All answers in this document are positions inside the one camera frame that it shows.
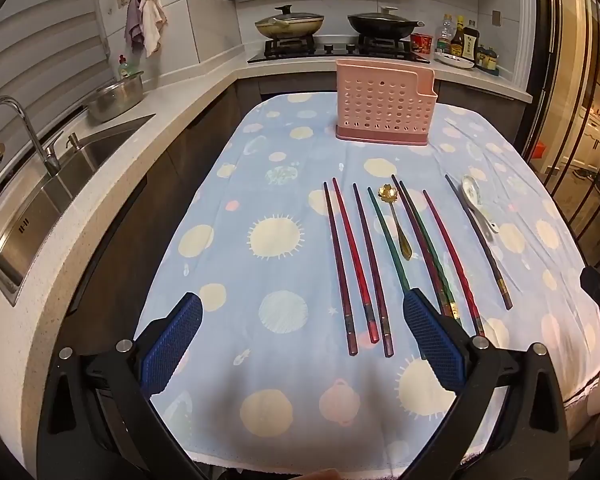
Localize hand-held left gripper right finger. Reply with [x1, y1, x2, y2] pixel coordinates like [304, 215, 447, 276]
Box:
[402, 290, 568, 480]

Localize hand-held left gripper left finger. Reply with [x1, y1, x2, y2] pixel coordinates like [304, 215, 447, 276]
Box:
[37, 292, 206, 480]

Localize red twisted chopstick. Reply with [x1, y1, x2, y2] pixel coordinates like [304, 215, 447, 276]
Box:
[422, 190, 486, 337]

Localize black chopstick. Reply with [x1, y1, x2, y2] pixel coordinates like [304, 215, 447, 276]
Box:
[445, 174, 514, 311]

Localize dark maroon chopstick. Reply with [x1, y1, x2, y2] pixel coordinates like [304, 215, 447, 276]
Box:
[352, 183, 395, 358]

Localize green chopstick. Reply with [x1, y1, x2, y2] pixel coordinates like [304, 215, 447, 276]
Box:
[399, 180, 463, 323]
[367, 186, 415, 298]

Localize dark purple chopstick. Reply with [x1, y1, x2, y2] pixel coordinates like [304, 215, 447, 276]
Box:
[323, 182, 357, 357]

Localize white ceramic spoon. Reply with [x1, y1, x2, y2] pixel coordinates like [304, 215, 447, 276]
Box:
[461, 175, 500, 234]

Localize pink perforated utensil holder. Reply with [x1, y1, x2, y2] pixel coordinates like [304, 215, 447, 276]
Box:
[334, 58, 437, 147]

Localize gold flower spoon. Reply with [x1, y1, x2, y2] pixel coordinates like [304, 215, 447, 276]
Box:
[377, 185, 414, 262]

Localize blue printed tablecloth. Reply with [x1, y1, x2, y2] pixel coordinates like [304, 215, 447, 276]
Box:
[130, 92, 600, 477]

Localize stainless steel sink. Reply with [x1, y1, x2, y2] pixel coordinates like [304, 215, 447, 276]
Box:
[0, 114, 156, 306]

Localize glass sliding door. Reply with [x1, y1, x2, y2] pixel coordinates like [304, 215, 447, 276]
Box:
[530, 0, 600, 281]

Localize stainless steel pot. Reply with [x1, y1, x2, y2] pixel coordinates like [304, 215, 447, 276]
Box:
[87, 71, 146, 123]

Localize white plate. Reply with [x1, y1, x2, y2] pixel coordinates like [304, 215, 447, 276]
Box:
[434, 50, 476, 68]

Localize chrome faucet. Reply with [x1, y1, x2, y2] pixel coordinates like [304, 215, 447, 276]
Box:
[0, 97, 61, 177]

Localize dark sauce bottle black cap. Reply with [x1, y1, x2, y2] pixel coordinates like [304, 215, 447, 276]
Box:
[462, 20, 481, 63]

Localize dark sauce bottle yellow cap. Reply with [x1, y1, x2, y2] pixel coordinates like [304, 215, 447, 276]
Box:
[450, 16, 467, 58]

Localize clear oil bottle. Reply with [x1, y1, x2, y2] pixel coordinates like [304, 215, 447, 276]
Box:
[437, 14, 455, 53]

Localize black gas stove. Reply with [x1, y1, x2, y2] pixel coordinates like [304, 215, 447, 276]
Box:
[247, 35, 431, 64]

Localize purple hanging towel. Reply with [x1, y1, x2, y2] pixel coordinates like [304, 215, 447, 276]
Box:
[125, 0, 145, 51]

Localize black wok with lid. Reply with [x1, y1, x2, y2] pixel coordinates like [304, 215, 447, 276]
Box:
[347, 6, 426, 41]

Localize white hanging towel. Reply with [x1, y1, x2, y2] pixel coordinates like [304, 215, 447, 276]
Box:
[139, 0, 168, 58]

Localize white window blinds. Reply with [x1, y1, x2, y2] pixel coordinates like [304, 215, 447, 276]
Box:
[0, 0, 108, 128]

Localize beige wok with lid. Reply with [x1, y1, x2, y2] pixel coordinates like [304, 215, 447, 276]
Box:
[254, 5, 326, 40]

